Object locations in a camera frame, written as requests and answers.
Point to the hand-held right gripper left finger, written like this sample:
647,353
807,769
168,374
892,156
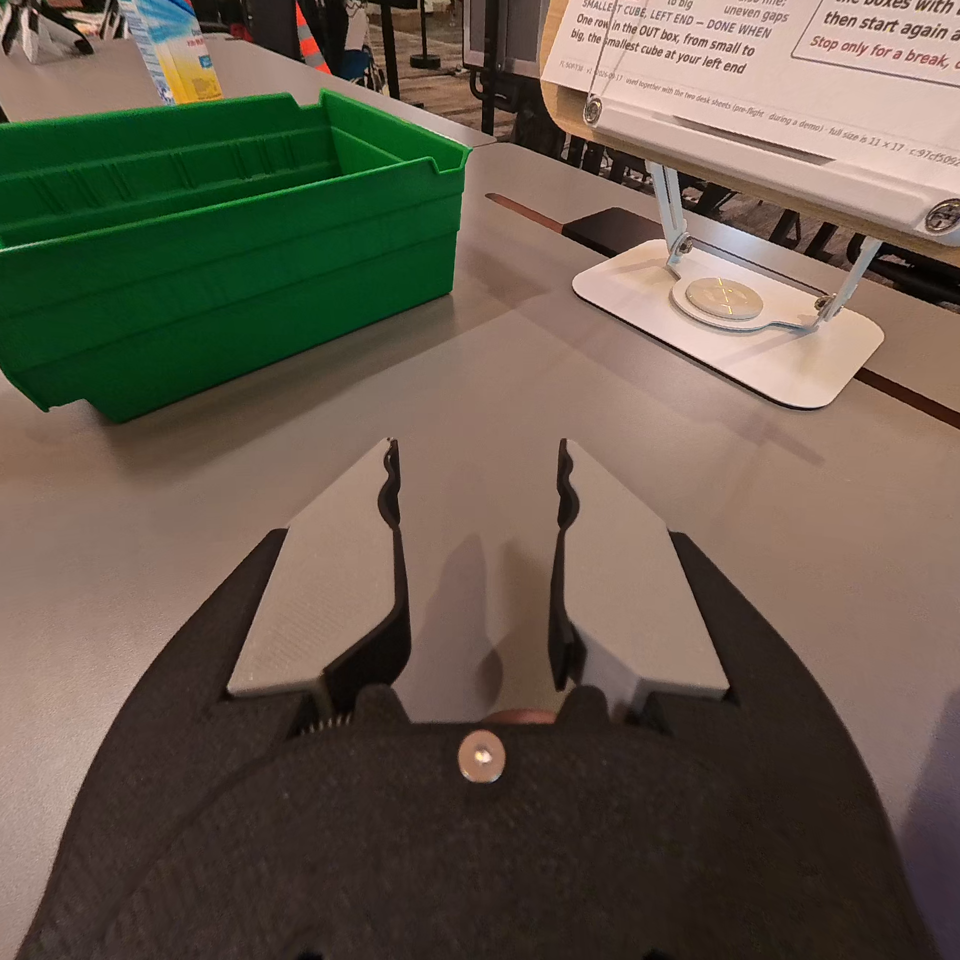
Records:
322,600

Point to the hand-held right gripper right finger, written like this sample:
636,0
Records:
637,600

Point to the green plastic bin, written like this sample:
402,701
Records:
225,285

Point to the grey desk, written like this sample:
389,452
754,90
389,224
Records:
525,390

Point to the instruction sheet on stand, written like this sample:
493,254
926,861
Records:
787,352

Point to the printed instruction sheet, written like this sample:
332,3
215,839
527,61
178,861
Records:
750,75

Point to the white blue wipes canister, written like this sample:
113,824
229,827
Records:
180,60

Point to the orange traffic cone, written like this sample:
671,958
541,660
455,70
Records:
311,41

